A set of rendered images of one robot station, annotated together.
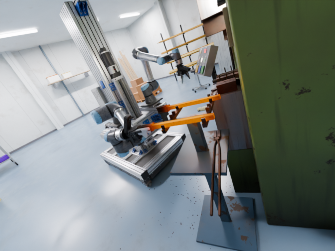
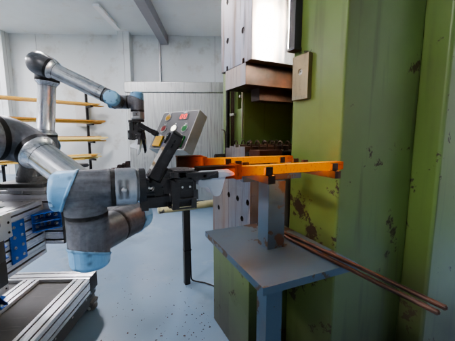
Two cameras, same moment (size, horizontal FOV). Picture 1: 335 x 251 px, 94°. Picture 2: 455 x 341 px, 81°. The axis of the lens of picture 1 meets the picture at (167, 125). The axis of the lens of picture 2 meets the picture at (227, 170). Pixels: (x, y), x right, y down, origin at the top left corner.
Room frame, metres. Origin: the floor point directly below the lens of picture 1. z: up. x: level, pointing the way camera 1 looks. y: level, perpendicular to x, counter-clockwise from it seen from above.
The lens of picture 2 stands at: (0.45, 0.60, 1.04)
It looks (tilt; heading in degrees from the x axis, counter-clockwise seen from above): 7 degrees down; 305
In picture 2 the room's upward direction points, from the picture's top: straight up
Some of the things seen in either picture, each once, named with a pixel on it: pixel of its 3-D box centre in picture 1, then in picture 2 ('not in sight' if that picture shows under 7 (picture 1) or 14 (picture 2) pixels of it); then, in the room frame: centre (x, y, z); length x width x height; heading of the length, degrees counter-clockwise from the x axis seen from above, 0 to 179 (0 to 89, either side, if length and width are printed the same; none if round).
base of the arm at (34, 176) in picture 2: (149, 98); (33, 170); (2.03, 0.08, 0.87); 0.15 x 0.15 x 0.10
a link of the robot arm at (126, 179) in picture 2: (121, 134); (127, 186); (0.92, 0.28, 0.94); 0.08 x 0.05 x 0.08; 149
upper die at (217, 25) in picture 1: (239, 14); (271, 81); (1.08, -0.68, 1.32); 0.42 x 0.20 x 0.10; 62
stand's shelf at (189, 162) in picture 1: (202, 150); (270, 247); (0.81, -0.14, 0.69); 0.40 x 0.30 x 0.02; 149
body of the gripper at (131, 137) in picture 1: (132, 134); (168, 187); (0.88, 0.21, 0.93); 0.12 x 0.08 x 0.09; 59
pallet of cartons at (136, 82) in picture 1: (139, 85); not in sight; (8.55, 0.53, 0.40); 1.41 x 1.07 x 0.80; 40
